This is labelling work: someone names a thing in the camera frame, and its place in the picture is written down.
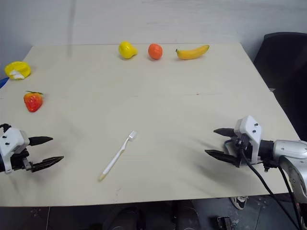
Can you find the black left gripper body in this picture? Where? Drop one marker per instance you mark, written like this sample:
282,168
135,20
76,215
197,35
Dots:
19,163

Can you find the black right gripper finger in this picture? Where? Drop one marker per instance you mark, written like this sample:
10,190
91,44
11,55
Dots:
225,132
223,156

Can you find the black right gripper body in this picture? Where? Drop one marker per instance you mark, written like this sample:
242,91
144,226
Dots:
243,148

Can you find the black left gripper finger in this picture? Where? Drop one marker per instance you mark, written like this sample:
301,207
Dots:
39,140
45,162

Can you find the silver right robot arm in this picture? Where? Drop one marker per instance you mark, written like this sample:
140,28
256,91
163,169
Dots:
290,153

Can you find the red toy strawberry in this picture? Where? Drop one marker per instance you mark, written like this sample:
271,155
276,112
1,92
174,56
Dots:
33,101

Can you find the black and white sneaker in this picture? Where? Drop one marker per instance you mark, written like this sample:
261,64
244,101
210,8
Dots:
239,201

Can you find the small black floor object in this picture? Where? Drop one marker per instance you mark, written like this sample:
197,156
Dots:
224,223

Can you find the blue object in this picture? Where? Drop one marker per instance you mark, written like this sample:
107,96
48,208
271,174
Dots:
3,82

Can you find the white toothbrush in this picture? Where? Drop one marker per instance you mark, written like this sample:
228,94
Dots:
117,155

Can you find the yellow bowl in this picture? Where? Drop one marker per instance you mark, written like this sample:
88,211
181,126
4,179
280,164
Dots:
19,68

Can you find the black chair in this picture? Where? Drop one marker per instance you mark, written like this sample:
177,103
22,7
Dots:
285,79

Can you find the yellow toy banana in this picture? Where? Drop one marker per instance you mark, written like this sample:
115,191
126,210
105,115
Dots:
192,53

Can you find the dark rounded shape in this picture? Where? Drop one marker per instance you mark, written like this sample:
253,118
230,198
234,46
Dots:
124,219

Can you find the toy orange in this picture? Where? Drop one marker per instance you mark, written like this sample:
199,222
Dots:
155,51

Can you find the yellow toy pear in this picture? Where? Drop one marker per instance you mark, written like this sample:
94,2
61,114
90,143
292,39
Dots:
127,49

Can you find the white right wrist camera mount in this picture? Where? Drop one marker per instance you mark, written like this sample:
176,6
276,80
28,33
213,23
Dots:
250,127

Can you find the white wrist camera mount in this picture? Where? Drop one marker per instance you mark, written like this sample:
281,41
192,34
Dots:
250,127
12,141

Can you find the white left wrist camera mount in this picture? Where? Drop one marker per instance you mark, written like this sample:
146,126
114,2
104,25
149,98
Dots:
12,141

